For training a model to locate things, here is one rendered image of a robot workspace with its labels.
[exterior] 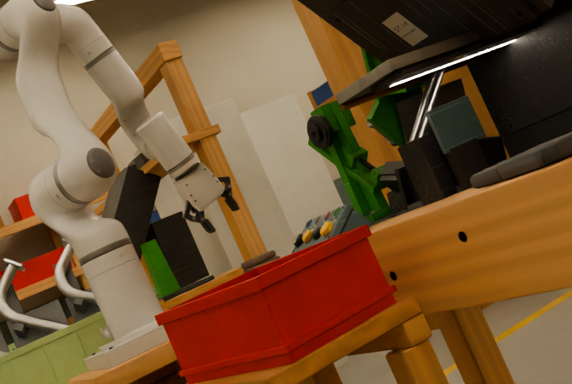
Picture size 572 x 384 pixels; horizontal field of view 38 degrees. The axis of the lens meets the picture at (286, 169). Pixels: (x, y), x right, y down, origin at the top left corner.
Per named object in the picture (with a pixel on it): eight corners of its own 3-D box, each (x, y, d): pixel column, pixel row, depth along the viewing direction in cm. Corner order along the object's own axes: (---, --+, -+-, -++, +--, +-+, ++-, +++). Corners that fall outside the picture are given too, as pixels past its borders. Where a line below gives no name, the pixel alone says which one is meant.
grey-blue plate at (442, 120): (466, 189, 132) (429, 110, 133) (458, 192, 134) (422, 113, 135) (505, 170, 137) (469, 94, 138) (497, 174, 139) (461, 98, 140)
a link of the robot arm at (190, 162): (185, 154, 216) (191, 163, 216) (161, 174, 211) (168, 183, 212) (198, 147, 208) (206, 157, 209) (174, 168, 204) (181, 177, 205)
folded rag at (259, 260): (244, 276, 187) (239, 264, 187) (277, 261, 188) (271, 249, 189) (248, 276, 177) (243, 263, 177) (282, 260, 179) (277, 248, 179)
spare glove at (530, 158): (620, 133, 101) (611, 115, 102) (556, 164, 98) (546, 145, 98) (528, 166, 120) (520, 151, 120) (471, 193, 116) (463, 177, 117)
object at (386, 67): (396, 77, 124) (387, 59, 124) (341, 111, 137) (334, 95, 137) (557, 20, 144) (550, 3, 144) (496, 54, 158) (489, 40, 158)
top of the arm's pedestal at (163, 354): (100, 398, 157) (93, 378, 157) (72, 397, 185) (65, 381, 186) (243, 327, 172) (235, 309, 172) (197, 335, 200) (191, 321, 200)
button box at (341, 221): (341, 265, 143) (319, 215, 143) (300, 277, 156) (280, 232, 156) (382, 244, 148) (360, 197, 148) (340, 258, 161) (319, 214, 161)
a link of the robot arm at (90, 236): (102, 253, 172) (56, 150, 174) (53, 280, 183) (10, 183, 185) (142, 237, 182) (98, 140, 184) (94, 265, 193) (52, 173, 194)
